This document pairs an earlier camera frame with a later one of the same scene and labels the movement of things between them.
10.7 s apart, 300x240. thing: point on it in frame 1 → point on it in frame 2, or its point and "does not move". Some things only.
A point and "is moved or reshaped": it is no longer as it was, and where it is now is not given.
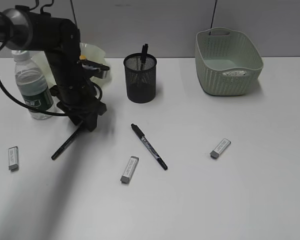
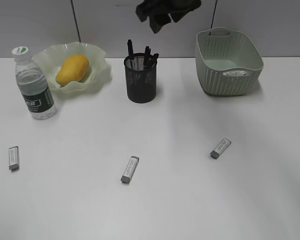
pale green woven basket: [227, 62] does not move
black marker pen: [149, 146] → [154, 61]
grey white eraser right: [220, 148] does not move
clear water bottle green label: [33, 85] does not move
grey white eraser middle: [130, 169] does not move
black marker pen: [53, 156] → [130, 50]
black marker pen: [144, 53] is moved or reshaped
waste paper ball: [242, 73] does not move
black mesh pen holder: [140, 70] does not move
